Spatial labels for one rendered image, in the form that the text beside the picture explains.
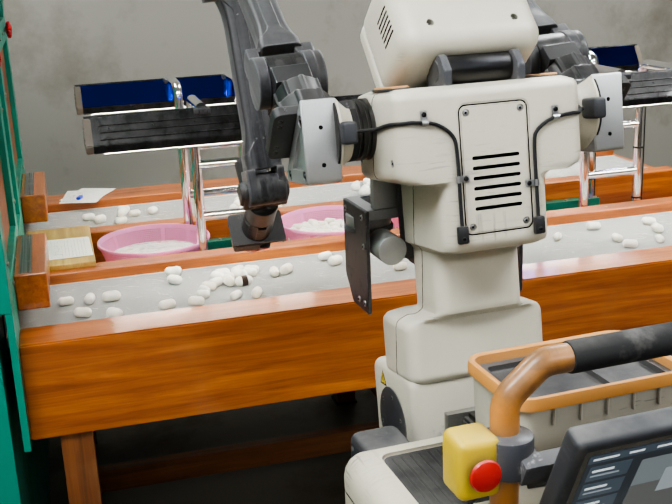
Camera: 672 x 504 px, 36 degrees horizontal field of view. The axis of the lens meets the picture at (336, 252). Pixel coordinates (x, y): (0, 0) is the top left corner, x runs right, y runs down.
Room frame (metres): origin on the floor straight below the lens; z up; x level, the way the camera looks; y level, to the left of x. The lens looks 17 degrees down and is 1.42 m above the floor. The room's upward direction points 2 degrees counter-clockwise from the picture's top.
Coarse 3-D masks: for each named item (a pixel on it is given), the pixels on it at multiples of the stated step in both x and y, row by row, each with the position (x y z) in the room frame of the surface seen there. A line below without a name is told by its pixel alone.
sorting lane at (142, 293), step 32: (576, 224) 2.42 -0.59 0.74; (608, 224) 2.41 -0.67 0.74; (640, 224) 2.40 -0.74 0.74; (544, 256) 2.17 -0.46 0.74; (576, 256) 2.16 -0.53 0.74; (64, 288) 2.09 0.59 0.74; (96, 288) 2.08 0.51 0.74; (128, 288) 2.07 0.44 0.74; (160, 288) 2.06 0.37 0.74; (192, 288) 2.06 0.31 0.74; (224, 288) 2.05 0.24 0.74; (288, 288) 2.03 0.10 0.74; (320, 288) 2.02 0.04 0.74; (32, 320) 1.90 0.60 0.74; (64, 320) 1.89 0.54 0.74
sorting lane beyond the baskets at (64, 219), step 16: (608, 160) 3.15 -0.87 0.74; (624, 160) 3.14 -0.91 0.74; (560, 176) 2.96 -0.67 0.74; (304, 192) 2.89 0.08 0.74; (320, 192) 2.88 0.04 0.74; (336, 192) 2.88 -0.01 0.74; (352, 192) 2.87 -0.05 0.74; (96, 208) 2.80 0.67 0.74; (112, 208) 2.80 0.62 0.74; (144, 208) 2.78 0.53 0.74; (160, 208) 2.78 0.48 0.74; (176, 208) 2.77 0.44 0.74; (192, 208) 2.76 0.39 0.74; (208, 208) 2.75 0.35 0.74; (224, 208) 2.74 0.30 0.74; (32, 224) 2.66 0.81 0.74; (48, 224) 2.65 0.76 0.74; (64, 224) 2.64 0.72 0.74; (80, 224) 2.64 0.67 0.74; (96, 224) 2.63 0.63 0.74; (112, 224) 2.62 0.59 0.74
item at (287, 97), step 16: (288, 80) 1.43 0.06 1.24; (304, 80) 1.42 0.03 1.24; (288, 96) 1.40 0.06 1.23; (304, 96) 1.39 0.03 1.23; (320, 96) 1.40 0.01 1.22; (272, 112) 1.36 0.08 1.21; (288, 112) 1.36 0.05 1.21; (272, 128) 1.36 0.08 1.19; (288, 128) 1.37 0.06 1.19; (272, 144) 1.38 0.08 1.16; (288, 144) 1.39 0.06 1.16
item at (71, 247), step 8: (48, 240) 2.35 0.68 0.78; (56, 240) 2.35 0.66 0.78; (64, 240) 2.34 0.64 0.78; (72, 240) 2.34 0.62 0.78; (80, 240) 2.33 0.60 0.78; (88, 240) 2.33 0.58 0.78; (48, 248) 2.28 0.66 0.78; (56, 248) 2.27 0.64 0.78; (64, 248) 2.27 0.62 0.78; (72, 248) 2.27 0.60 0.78; (80, 248) 2.26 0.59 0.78; (88, 248) 2.26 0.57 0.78; (56, 256) 2.21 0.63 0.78; (64, 256) 2.20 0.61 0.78; (72, 256) 2.20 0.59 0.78; (80, 256) 2.20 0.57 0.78
